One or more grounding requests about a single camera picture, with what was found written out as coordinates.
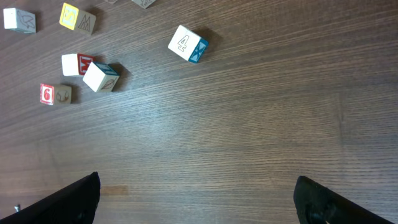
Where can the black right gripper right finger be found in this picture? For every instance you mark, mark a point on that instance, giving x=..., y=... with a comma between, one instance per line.
x=316, y=204

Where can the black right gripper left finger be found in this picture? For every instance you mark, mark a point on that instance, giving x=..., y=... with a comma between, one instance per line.
x=75, y=203

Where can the red 6 number block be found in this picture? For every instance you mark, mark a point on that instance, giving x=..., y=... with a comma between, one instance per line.
x=55, y=94

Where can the leaf picture wooden block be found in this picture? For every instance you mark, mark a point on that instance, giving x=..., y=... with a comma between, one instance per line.
x=100, y=77

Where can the red M letter block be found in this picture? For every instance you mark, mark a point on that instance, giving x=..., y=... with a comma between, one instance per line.
x=75, y=64

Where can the yellow S letter block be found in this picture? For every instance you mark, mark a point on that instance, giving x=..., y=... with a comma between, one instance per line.
x=76, y=19

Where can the blue X letter block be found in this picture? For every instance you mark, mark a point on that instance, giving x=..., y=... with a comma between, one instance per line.
x=187, y=44

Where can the plain wooden picture block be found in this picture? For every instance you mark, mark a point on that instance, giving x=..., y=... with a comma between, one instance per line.
x=19, y=20

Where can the red W letter block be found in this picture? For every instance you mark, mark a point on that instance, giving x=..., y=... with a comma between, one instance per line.
x=111, y=1

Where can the green N letter block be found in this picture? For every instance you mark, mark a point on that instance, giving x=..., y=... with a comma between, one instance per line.
x=143, y=3

